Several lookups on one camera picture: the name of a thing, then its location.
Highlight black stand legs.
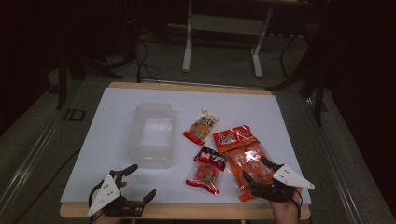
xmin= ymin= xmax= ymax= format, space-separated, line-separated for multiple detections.
xmin=265 ymin=27 xmax=330 ymax=127
xmin=55 ymin=46 xmax=138 ymax=110

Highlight person's right hand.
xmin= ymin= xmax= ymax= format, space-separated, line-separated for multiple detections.
xmin=269 ymin=187 xmax=304 ymax=224

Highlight white table mat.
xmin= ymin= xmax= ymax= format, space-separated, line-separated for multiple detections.
xmin=60 ymin=87 xmax=312 ymax=205

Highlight metal floor rail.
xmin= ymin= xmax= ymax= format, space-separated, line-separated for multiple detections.
xmin=306 ymin=97 xmax=365 ymax=224
xmin=0 ymin=102 xmax=64 ymax=216

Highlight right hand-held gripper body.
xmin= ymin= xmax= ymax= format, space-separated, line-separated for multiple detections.
xmin=248 ymin=162 xmax=316 ymax=203

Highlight large orange snack bag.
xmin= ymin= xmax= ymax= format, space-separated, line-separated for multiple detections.
xmin=212 ymin=124 xmax=276 ymax=203

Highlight black hanging cables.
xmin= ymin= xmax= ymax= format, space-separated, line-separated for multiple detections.
xmin=134 ymin=38 xmax=162 ymax=84

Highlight red black snack packet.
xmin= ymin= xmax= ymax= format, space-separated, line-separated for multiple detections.
xmin=185 ymin=145 xmax=229 ymax=197

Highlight white orange spouted pouch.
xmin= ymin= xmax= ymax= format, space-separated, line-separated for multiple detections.
xmin=182 ymin=107 xmax=221 ymax=147

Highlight person's left hand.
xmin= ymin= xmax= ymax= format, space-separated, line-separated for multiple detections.
xmin=92 ymin=213 xmax=123 ymax=224

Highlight clear plastic container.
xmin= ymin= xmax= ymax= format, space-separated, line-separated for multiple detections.
xmin=126 ymin=102 xmax=177 ymax=170

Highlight white metal stand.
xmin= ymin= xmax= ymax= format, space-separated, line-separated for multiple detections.
xmin=181 ymin=0 xmax=275 ymax=79

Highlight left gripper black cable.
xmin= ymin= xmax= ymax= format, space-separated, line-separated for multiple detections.
xmin=88 ymin=179 xmax=106 ymax=217

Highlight wooden table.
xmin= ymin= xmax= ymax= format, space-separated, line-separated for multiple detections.
xmin=59 ymin=81 xmax=312 ymax=220

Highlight black floor cable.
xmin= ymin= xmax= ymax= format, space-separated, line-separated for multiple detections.
xmin=12 ymin=148 xmax=82 ymax=224

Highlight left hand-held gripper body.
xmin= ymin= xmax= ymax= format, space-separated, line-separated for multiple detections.
xmin=87 ymin=170 xmax=146 ymax=218

